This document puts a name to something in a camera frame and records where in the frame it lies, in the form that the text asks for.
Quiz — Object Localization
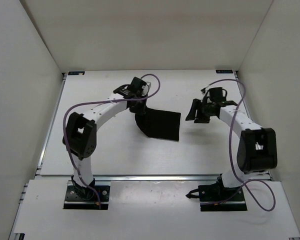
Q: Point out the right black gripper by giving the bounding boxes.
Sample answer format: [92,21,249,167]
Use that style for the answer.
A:
[185,99,215,124]

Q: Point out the black skirt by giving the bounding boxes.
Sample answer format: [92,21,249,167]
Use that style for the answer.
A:
[135,107,181,142]

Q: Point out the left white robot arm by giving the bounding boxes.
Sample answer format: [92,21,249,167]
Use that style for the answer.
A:
[62,81,151,200]

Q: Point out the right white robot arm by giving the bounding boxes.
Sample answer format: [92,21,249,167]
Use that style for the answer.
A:
[185,98,278,200]

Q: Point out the right blue label sticker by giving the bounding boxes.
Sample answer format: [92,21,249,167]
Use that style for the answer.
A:
[215,69,234,74]

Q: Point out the blue label sticker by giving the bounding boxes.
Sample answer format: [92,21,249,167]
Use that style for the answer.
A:
[67,71,85,76]
[215,69,234,74]

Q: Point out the left blue label sticker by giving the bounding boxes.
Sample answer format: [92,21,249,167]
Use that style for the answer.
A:
[67,71,85,76]

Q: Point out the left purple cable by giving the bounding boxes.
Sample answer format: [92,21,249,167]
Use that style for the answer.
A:
[62,73,161,210]

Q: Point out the purple cable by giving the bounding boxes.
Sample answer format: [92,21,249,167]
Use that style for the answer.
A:
[199,78,277,212]
[62,73,161,210]

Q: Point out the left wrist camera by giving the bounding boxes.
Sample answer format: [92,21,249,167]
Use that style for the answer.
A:
[127,76,151,96]

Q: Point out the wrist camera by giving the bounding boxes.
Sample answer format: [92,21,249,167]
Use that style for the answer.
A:
[201,87,228,102]
[127,76,151,96]

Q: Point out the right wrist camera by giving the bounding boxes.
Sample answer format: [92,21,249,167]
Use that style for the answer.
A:
[201,87,228,102]

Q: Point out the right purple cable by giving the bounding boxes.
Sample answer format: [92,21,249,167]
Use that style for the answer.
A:
[199,78,277,212]

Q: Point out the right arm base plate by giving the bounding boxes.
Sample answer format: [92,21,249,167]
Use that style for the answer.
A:
[198,183,248,212]

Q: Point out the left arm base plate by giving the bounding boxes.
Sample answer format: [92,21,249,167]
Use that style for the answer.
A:
[63,184,111,210]

